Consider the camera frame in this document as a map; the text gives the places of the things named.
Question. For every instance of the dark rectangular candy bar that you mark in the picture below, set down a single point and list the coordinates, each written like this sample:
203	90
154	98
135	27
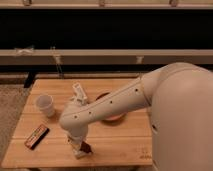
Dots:
37	135

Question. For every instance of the orange ceramic bowl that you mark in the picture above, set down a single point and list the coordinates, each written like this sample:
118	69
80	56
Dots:
111	119

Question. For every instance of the wooden table board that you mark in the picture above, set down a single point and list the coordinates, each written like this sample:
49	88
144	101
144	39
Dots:
125	144

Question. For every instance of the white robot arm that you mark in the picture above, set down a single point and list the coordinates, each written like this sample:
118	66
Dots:
180	96

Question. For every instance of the translucent plastic cup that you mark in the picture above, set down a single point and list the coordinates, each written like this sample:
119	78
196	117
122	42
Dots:
44	103

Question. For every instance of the white tube with cap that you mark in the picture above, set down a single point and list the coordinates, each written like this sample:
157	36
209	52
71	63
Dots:
80	94

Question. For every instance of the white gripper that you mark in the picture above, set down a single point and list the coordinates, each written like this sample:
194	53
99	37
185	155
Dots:
76	144

